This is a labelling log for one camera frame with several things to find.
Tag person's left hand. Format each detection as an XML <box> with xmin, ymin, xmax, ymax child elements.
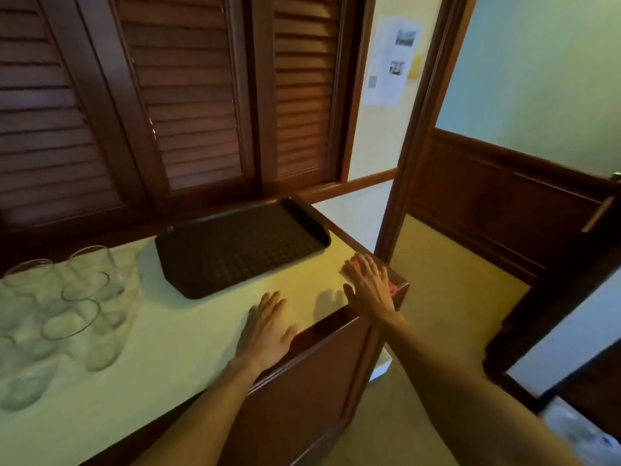
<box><xmin>235</xmin><ymin>291</ymin><xmax>300</xmax><ymax>379</ymax></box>

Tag person's right hand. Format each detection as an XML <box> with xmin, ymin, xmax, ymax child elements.
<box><xmin>341</xmin><ymin>252</ymin><xmax>404</xmax><ymax>328</ymax></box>

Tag red cloth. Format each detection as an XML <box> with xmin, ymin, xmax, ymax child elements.
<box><xmin>348</xmin><ymin>253</ymin><xmax>400</xmax><ymax>293</ymax></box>

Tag dark brown textured tray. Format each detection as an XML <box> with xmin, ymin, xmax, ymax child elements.
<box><xmin>154</xmin><ymin>197</ymin><xmax>332</xmax><ymax>300</ymax></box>

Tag group of clear glasses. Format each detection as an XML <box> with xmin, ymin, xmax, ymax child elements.
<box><xmin>0</xmin><ymin>245</ymin><xmax>142</xmax><ymax>413</ymax></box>

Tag person's right forearm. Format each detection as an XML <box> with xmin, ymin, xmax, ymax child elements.
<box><xmin>373</xmin><ymin>311</ymin><xmax>583</xmax><ymax>466</ymax></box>

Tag person's left forearm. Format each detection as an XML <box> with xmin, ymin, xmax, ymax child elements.
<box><xmin>129</xmin><ymin>356</ymin><xmax>265</xmax><ymax>466</ymax></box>

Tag brown wooden wainscot panel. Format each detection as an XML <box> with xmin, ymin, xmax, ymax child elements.
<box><xmin>409</xmin><ymin>128</ymin><xmax>621</xmax><ymax>287</ymax></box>

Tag brown louvered wooden shutter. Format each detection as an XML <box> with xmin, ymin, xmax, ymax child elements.
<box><xmin>0</xmin><ymin>0</ymin><xmax>146</xmax><ymax>234</ymax></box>
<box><xmin>77</xmin><ymin>0</ymin><xmax>258</xmax><ymax>209</ymax></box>
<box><xmin>252</xmin><ymin>0</ymin><xmax>362</xmax><ymax>195</ymax></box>

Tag yellow sticky note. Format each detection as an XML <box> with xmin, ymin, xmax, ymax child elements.
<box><xmin>406</xmin><ymin>52</ymin><xmax>426</xmax><ymax>81</ymax></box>

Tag white paper notice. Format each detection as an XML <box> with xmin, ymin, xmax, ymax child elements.
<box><xmin>364</xmin><ymin>16</ymin><xmax>423</xmax><ymax>106</ymax></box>

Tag brown wooden wall rail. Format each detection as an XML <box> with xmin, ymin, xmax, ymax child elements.
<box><xmin>296</xmin><ymin>168</ymin><xmax>398</xmax><ymax>205</ymax></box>

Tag brown wooden door frame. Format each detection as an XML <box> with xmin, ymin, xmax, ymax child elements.
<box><xmin>373</xmin><ymin>0</ymin><xmax>479</xmax><ymax>263</ymax></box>

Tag metal door handle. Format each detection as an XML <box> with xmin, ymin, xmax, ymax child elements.
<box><xmin>581</xmin><ymin>172</ymin><xmax>621</xmax><ymax>234</ymax></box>

